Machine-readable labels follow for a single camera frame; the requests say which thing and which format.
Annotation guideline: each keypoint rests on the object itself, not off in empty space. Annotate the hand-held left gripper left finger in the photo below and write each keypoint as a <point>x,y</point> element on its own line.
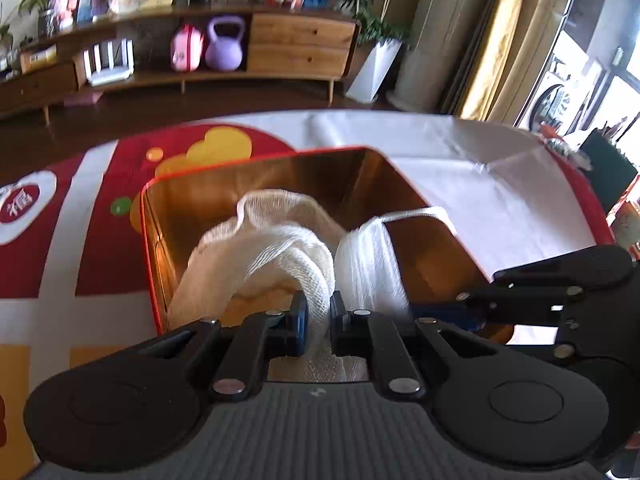
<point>298,325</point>

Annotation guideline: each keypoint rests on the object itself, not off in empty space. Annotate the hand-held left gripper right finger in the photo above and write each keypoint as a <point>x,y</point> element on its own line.
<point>337,322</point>

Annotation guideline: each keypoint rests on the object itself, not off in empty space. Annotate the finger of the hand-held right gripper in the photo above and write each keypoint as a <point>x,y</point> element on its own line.
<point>600,340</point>
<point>530,302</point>

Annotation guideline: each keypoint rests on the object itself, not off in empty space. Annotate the white gauze cloth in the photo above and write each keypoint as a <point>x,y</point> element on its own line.
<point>367,265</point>

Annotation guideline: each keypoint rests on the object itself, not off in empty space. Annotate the cream gauze cloth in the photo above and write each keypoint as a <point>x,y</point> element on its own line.
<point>260,255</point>

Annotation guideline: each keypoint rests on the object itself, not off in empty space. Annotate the red tin box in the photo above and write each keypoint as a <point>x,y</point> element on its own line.
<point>320,170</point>

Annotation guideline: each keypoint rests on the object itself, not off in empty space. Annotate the orange patterned box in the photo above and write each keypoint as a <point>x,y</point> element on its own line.
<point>625,225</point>

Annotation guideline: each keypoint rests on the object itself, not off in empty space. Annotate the dark green bin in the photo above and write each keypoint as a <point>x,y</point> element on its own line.
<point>607,170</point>

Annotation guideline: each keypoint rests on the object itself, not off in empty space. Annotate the red white plastic wrapper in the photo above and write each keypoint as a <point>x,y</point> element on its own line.
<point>560,145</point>

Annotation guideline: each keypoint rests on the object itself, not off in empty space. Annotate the washing machine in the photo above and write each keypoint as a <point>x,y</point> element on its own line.
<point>547,105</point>

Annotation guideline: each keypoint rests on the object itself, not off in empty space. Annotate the printed red yellow tablecloth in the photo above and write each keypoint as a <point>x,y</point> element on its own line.
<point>75,260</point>

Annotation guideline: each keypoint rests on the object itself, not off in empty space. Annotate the potted plant white planter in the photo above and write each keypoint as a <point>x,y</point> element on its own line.
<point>377,70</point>

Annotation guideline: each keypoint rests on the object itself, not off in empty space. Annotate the yellow curtain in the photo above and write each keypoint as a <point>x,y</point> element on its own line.
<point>495,45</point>

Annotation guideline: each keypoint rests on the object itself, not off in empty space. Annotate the purple kettlebell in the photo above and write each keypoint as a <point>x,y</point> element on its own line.
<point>225,52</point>

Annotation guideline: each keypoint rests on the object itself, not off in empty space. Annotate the beige curtain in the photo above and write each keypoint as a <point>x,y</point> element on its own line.
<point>545,20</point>
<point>440,35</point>

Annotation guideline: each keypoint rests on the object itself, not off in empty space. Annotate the wooden media cabinet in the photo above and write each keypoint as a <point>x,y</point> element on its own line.
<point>295,35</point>

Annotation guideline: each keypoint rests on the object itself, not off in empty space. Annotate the pink small bag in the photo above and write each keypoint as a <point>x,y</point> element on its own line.
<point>186,50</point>

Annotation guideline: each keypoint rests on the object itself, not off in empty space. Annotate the white router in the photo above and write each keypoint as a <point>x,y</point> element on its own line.
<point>107,77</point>

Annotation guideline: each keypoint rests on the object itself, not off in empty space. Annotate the pink flat box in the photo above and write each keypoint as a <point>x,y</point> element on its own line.
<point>82,98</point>

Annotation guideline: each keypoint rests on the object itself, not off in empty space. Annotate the brown cardboard box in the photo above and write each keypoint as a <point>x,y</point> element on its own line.
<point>39,59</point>

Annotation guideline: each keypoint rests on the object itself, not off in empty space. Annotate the blue picture book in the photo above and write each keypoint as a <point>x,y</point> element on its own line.
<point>90,5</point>

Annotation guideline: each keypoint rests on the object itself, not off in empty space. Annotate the green plant in jar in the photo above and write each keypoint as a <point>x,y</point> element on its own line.
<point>47,22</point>

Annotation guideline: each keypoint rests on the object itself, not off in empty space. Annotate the small green potted plant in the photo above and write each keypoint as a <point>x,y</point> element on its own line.
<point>6,35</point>

